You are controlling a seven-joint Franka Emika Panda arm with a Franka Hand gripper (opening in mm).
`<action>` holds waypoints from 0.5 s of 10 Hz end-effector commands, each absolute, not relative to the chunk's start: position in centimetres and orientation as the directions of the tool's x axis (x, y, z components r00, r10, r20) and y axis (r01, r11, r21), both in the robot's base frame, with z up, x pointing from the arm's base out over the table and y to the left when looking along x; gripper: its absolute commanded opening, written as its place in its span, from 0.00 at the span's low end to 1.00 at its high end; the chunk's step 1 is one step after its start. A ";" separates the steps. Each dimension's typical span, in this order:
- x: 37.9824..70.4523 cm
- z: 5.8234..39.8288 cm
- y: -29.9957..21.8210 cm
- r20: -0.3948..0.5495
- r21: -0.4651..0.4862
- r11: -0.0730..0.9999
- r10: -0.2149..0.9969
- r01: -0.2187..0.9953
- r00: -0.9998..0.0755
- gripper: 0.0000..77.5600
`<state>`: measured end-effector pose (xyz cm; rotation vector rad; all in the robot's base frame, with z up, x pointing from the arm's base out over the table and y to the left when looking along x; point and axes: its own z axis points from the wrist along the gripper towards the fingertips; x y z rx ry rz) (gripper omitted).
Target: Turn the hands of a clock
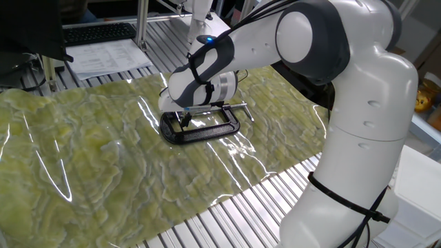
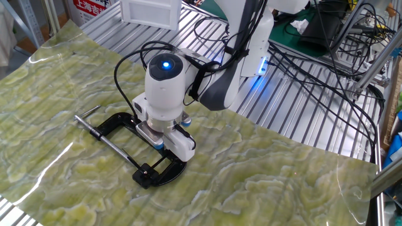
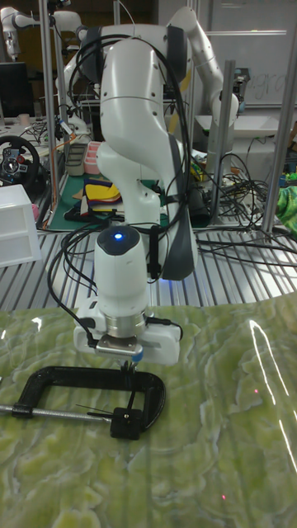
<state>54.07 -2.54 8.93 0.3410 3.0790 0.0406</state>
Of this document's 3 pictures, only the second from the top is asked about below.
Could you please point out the thick black clock hand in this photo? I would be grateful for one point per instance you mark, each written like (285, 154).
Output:
(158, 163)

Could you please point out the green marble pattern mat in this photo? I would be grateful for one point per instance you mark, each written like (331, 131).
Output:
(251, 172)

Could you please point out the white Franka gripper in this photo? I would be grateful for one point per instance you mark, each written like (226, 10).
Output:
(182, 147)

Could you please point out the tan cardboard panel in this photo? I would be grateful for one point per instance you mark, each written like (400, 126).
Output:
(392, 110)

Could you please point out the blue bag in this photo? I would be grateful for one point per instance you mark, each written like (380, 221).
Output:
(394, 150)

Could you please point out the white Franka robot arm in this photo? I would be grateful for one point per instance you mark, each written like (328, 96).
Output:
(166, 94)

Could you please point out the black clock movement box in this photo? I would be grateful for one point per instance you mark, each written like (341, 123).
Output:
(144, 179)

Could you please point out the crumpled white tissue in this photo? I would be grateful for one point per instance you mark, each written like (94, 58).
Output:
(300, 25)

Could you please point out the black pouch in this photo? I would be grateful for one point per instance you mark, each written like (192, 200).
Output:
(320, 31)

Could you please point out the thin black clock hand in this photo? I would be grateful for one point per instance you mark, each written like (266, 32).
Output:
(133, 160)

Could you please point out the white plastic bin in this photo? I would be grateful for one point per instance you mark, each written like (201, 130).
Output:
(147, 14)

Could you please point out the grey perforated shelf post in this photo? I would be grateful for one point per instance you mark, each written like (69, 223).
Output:
(31, 22)

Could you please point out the box with red print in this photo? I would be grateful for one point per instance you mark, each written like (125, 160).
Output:
(91, 7)

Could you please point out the silver bracket with blue cap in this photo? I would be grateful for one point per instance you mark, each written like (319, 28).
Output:
(186, 122)

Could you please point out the black C-clamp with steel screw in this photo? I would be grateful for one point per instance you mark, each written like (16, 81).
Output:
(116, 120)

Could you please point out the aluminium frame post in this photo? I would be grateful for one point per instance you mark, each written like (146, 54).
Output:
(377, 62)
(50, 15)
(387, 177)

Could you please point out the green cutting mat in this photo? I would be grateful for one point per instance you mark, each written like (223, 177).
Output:
(282, 37)

